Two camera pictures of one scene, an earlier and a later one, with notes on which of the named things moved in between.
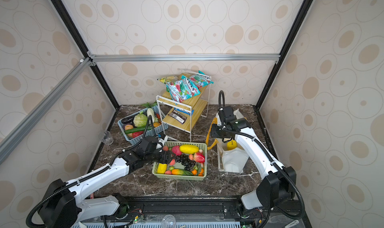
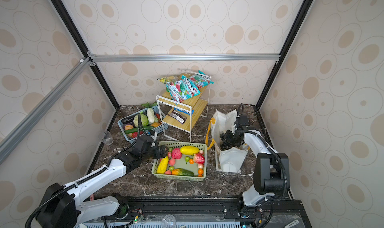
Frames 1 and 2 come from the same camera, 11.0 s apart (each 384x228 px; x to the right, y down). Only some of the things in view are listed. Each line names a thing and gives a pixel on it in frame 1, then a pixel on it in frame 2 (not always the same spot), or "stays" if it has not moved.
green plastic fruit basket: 203,147 stays
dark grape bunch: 185,160 to 224,146
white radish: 150,112 stays
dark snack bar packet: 178,116 stays
